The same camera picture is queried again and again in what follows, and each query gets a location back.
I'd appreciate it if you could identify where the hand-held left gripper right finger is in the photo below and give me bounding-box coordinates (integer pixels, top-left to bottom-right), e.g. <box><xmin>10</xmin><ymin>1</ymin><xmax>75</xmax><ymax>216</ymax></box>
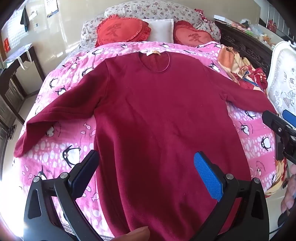
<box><xmin>194</xmin><ymin>151</ymin><xmax>270</xmax><ymax>241</ymax></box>

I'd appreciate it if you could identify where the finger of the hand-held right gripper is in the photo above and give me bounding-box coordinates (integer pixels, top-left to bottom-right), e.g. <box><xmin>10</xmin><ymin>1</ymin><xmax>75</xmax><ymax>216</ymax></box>
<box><xmin>262</xmin><ymin>110</ymin><xmax>295</xmax><ymax>141</ymax></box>
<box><xmin>282</xmin><ymin>109</ymin><xmax>296</xmax><ymax>129</ymax></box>

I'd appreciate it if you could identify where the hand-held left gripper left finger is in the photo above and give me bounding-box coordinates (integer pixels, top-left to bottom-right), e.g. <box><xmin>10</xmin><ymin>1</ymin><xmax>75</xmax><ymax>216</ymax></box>
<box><xmin>23</xmin><ymin>150</ymin><xmax>104</xmax><ymax>241</ymax></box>

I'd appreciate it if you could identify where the maroon long-sleeve sweater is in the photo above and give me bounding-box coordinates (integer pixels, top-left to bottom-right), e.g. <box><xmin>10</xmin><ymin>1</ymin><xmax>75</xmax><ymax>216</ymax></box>
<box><xmin>13</xmin><ymin>51</ymin><xmax>278</xmax><ymax>241</ymax></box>

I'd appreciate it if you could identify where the person's right hand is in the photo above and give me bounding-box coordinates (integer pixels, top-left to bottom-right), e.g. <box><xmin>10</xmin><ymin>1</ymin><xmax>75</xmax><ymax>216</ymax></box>
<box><xmin>280</xmin><ymin>163</ymin><xmax>296</xmax><ymax>214</ymax></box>

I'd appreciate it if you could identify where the person's left hand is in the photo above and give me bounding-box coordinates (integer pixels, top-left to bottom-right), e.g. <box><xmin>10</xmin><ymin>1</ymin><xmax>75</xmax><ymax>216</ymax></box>
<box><xmin>115</xmin><ymin>226</ymin><xmax>151</xmax><ymax>241</ymax></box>

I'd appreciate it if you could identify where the white ornate chair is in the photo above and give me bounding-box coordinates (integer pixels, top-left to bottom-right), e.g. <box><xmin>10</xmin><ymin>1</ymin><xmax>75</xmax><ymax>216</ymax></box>
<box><xmin>265</xmin><ymin>40</ymin><xmax>296</xmax><ymax>122</ymax></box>

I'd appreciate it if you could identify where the orange patterned blanket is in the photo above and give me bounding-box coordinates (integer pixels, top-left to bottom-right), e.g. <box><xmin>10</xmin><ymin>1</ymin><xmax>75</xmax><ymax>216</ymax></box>
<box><xmin>217</xmin><ymin>45</ymin><xmax>270</xmax><ymax>93</ymax></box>

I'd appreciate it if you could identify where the dark carved wooden cabinet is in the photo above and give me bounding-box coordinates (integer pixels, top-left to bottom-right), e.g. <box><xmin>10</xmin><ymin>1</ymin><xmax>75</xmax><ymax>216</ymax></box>
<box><xmin>215</xmin><ymin>20</ymin><xmax>274</xmax><ymax>78</ymax></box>

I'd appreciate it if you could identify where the colourful small clutter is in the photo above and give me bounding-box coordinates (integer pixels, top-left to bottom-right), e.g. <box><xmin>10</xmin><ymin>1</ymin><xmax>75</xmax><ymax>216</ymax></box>
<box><xmin>231</xmin><ymin>19</ymin><xmax>279</xmax><ymax>45</ymax></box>

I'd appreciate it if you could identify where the dark wooden dresser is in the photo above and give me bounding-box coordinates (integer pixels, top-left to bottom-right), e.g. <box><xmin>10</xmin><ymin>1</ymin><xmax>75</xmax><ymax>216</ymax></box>
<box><xmin>0</xmin><ymin>70</ymin><xmax>26</xmax><ymax>160</ymax></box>

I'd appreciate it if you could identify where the pink penguin print blanket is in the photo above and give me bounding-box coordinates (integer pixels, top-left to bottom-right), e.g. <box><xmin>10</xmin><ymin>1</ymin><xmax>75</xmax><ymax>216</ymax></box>
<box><xmin>14</xmin><ymin>40</ymin><xmax>281</xmax><ymax>240</ymax></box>

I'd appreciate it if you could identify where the white flat box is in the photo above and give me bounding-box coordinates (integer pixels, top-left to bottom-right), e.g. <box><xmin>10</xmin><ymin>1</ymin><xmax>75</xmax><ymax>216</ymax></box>
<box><xmin>214</xmin><ymin>14</ymin><xmax>234</xmax><ymax>24</ymax></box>

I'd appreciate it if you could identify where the red heart-shaped cushion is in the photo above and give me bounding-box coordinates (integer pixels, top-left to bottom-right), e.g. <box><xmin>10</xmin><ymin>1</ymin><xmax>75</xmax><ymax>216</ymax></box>
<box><xmin>172</xmin><ymin>20</ymin><xmax>217</xmax><ymax>46</ymax></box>
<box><xmin>95</xmin><ymin>14</ymin><xmax>152</xmax><ymax>48</ymax></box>

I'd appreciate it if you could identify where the dark wooden side table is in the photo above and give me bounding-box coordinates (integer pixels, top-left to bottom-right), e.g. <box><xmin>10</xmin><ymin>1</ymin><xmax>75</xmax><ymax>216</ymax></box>
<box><xmin>0</xmin><ymin>43</ymin><xmax>46</xmax><ymax>127</ymax></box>

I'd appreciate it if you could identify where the white plastic bag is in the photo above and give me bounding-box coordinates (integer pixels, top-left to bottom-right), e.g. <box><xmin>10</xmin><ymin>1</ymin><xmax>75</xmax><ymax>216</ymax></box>
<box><xmin>4</xmin><ymin>44</ymin><xmax>33</xmax><ymax>71</ymax></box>

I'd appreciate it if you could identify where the small floral pillow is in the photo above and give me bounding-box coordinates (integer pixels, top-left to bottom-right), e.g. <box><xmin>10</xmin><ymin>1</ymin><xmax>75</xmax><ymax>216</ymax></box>
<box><xmin>80</xmin><ymin>15</ymin><xmax>112</xmax><ymax>47</ymax></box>

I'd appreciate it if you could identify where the white pillow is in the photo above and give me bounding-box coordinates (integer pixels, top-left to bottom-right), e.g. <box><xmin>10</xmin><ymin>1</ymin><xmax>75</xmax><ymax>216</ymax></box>
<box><xmin>142</xmin><ymin>19</ymin><xmax>174</xmax><ymax>44</ymax></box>

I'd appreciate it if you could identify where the long floral pillow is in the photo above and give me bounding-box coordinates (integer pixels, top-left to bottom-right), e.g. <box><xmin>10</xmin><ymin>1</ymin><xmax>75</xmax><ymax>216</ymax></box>
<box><xmin>104</xmin><ymin>0</ymin><xmax>220</xmax><ymax>42</ymax></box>

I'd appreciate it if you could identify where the black hanging cloth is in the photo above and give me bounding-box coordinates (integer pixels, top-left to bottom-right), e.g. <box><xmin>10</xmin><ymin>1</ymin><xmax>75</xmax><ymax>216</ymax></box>
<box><xmin>20</xmin><ymin>6</ymin><xmax>30</xmax><ymax>33</ymax></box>

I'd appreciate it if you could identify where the blue strap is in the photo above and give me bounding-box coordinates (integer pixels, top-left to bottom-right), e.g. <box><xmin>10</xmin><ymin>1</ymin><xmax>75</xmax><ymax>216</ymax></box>
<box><xmin>242</xmin><ymin>70</ymin><xmax>264</xmax><ymax>90</ymax></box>

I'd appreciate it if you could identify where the wall calendar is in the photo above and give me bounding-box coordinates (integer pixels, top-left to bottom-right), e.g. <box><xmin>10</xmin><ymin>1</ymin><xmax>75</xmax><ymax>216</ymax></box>
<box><xmin>46</xmin><ymin>0</ymin><xmax>59</xmax><ymax>19</ymax></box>

